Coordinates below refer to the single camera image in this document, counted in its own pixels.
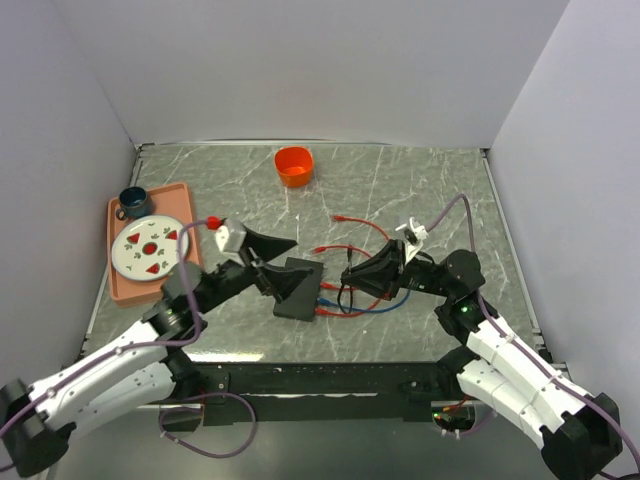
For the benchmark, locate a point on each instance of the white plate watermelon pattern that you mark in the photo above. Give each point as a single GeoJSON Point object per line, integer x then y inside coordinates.
{"type": "Point", "coordinates": [146, 249]}

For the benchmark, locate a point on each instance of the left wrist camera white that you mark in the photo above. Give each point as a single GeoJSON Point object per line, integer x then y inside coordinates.
{"type": "Point", "coordinates": [229, 238]}

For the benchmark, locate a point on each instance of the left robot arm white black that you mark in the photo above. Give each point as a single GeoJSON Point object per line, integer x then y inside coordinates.
{"type": "Point", "coordinates": [35, 440]}

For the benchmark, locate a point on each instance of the orange plastic cup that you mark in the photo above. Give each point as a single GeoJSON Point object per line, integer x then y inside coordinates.
{"type": "Point", "coordinates": [294, 165]}

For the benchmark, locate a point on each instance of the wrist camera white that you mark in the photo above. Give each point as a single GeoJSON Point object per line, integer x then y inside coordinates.
{"type": "Point", "coordinates": [229, 238]}
{"type": "Point", "coordinates": [413, 236]}

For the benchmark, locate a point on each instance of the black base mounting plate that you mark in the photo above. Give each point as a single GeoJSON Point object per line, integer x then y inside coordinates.
{"type": "Point", "coordinates": [278, 392]}

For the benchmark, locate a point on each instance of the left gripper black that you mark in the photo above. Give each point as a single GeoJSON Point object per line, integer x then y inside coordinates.
{"type": "Point", "coordinates": [272, 280]}

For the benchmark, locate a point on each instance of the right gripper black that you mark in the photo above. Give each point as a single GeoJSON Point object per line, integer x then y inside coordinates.
{"type": "Point", "coordinates": [382, 273]}

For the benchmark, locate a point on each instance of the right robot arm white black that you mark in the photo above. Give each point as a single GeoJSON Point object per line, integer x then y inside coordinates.
{"type": "Point", "coordinates": [578, 434]}

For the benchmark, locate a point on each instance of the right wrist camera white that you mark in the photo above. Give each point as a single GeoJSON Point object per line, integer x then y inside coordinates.
{"type": "Point", "coordinates": [413, 236]}

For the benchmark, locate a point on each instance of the dark blue mug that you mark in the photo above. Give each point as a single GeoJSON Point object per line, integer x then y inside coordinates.
{"type": "Point", "coordinates": [134, 203]}

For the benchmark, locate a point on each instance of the black network switch box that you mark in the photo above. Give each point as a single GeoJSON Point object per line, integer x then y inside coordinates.
{"type": "Point", "coordinates": [301, 304]}

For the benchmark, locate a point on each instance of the aluminium frame rail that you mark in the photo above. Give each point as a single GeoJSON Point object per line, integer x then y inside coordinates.
{"type": "Point", "coordinates": [150, 351]}

